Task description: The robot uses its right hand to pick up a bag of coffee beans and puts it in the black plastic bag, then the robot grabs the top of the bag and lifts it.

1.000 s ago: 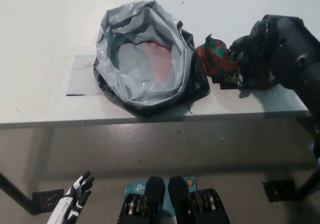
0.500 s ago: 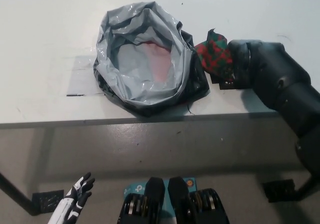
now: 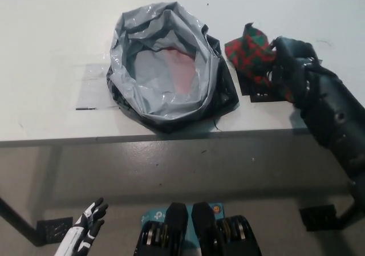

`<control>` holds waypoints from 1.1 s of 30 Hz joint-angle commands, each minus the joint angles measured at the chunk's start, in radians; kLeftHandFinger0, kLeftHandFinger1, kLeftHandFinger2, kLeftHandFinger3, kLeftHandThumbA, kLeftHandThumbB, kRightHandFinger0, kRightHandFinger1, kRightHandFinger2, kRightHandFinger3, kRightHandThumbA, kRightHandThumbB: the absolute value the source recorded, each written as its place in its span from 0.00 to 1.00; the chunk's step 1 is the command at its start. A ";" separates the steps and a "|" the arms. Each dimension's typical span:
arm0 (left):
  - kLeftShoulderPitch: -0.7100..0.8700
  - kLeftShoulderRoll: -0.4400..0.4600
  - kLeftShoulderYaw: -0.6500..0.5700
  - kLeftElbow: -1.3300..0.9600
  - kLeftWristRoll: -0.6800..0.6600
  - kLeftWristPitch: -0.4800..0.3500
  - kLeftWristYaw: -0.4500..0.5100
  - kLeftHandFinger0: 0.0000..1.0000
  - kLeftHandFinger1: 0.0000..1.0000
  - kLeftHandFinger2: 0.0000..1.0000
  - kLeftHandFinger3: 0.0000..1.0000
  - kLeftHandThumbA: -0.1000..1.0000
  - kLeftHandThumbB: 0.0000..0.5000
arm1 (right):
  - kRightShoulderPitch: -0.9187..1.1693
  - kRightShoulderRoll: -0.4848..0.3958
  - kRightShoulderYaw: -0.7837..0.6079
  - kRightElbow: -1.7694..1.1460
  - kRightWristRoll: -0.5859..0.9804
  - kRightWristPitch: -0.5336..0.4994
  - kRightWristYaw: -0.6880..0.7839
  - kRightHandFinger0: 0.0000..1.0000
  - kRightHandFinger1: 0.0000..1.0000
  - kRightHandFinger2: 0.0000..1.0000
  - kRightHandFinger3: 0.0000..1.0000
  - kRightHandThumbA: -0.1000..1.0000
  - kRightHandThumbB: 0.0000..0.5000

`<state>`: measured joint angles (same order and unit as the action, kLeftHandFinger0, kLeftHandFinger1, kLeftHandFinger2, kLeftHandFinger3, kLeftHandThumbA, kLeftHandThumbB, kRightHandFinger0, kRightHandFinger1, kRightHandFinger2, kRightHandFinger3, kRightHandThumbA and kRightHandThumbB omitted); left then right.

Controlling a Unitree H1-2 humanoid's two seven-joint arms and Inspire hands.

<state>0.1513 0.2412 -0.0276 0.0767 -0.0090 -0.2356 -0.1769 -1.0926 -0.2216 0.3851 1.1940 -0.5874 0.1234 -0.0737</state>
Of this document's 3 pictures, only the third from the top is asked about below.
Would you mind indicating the black table leg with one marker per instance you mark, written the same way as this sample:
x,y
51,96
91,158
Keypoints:
x,y
17,217
349,210

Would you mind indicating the black tape patch on table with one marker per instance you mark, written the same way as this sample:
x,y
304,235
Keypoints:
x,y
251,90

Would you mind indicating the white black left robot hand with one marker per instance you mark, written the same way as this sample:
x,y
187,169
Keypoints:
x,y
82,233

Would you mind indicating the clear tape patch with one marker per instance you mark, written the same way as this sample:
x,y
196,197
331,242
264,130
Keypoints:
x,y
91,90

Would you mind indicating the red green patterned garment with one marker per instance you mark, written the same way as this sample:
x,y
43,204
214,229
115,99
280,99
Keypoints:
x,y
248,50

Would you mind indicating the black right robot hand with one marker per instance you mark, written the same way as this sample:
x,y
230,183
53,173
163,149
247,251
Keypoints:
x,y
291,62

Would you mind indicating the black grey plastic bag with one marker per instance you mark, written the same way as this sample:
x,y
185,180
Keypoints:
x,y
159,102

